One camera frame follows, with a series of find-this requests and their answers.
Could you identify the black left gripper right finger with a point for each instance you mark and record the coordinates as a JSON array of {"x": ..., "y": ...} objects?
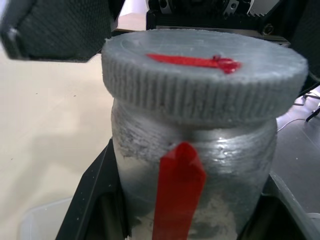
[{"x": 282, "y": 220}]

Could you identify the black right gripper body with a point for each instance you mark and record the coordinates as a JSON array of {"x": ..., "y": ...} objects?
[{"x": 200, "y": 17}]

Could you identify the clear plastic box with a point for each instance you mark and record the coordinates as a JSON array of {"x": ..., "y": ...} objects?
[{"x": 40, "y": 220}]

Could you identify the grey translucent plastic jar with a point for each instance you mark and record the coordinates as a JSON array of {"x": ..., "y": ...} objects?
[{"x": 237, "y": 172}]

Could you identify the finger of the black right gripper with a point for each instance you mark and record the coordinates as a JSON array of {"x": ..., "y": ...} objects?
[
  {"x": 308, "y": 32},
  {"x": 62, "y": 27}
]

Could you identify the grey ribbed lid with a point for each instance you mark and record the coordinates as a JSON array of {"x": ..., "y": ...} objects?
[{"x": 197, "y": 97}]

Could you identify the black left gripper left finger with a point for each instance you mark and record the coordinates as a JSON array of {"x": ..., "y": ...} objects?
[{"x": 92, "y": 207}]

